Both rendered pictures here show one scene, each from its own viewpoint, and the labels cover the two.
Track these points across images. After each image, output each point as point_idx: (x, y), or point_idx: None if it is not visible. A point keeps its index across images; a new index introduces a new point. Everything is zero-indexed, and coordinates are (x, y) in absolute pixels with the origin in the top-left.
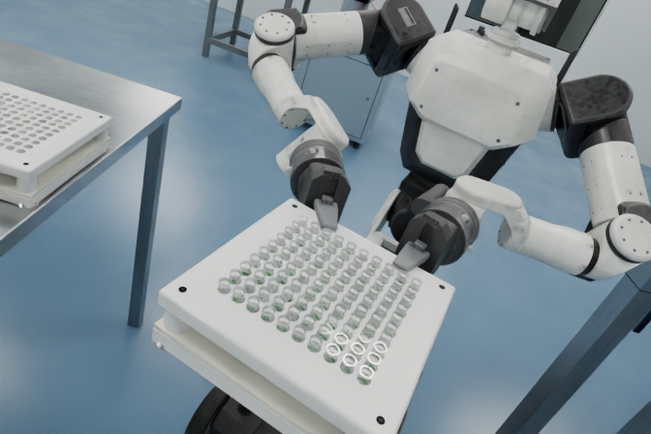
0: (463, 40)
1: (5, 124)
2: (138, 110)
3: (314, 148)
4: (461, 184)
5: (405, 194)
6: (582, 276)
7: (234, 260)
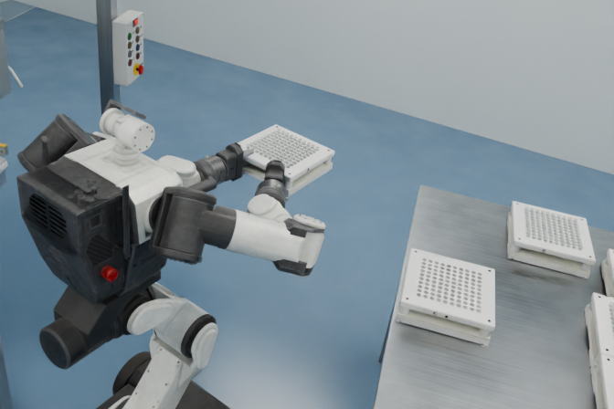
0: (157, 166)
1: (447, 278)
2: (399, 381)
3: (278, 185)
4: (195, 166)
5: (141, 296)
6: None
7: (313, 156)
